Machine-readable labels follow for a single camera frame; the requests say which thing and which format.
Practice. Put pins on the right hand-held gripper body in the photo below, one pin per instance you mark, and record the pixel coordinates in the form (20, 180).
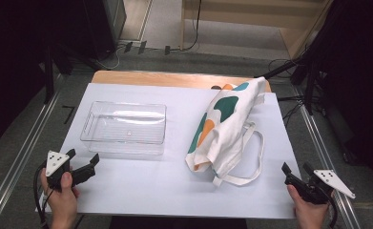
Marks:
(330, 181)

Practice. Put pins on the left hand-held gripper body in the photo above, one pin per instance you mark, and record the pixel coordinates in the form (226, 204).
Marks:
(55, 162)

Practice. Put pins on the clear plastic storage box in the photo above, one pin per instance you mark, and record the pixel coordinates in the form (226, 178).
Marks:
(123, 127)

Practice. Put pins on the white patterned tote bag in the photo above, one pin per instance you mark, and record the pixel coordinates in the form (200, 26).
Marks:
(228, 133)

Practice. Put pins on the person's right hand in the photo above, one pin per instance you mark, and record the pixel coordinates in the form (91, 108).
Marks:
(309, 214)

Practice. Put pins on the person's left hand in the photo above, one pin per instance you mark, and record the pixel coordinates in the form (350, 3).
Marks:
(61, 203)

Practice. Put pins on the white table mat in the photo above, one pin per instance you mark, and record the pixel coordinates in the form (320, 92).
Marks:
(142, 191)

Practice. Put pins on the black metal stand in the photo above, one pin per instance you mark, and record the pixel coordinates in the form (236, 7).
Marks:
(49, 76)
(309, 89)

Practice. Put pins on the black curtain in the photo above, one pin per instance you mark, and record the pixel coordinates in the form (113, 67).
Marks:
(359, 63)
(12, 63)

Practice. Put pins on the dark cabinet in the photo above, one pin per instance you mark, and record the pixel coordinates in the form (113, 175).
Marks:
(106, 25)

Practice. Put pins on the light wooden shelf unit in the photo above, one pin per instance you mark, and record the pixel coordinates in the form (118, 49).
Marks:
(238, 12)

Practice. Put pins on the aluminium floor rail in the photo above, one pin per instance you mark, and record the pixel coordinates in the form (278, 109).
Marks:
(324, 152)
(18, 162)

